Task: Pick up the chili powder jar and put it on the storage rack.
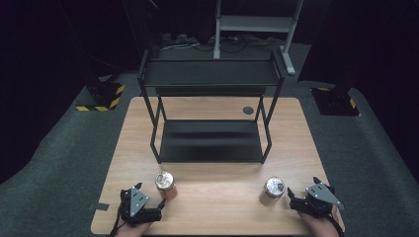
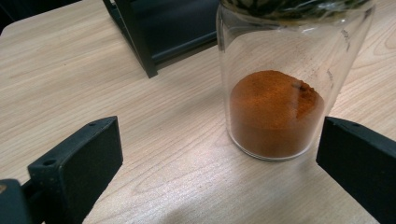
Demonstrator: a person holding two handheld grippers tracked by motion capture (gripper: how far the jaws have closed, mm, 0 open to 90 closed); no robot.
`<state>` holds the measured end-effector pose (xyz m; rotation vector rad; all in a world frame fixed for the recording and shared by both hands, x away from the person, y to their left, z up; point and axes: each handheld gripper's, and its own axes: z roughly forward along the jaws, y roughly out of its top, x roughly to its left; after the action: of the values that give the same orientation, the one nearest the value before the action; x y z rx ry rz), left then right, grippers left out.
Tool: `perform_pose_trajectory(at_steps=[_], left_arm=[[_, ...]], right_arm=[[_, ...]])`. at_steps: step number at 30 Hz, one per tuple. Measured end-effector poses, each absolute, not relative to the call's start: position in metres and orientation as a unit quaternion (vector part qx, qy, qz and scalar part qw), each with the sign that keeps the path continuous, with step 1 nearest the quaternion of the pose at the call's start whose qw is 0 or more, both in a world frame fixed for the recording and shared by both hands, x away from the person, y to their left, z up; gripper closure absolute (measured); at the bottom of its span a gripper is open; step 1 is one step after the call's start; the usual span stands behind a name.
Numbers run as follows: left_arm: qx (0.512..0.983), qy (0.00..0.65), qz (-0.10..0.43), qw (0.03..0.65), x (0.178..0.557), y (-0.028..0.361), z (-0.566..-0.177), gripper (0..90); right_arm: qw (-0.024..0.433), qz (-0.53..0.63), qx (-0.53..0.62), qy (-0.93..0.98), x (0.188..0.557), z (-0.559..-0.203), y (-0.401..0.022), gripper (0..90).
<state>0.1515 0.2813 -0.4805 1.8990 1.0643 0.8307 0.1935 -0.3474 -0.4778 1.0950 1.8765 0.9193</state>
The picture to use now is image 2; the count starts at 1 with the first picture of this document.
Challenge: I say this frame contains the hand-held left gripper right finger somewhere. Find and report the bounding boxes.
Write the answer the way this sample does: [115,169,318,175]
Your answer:
[316,116,396,224]

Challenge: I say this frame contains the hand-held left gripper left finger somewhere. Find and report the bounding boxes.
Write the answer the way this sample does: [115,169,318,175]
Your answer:
[27,116,124,224]

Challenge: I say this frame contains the glass jar of orange powder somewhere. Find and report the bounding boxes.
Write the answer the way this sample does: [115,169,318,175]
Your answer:
[216,0,375,161]

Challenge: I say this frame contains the black metal rack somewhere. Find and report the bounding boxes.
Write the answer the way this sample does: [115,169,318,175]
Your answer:
[102,0,220,79]

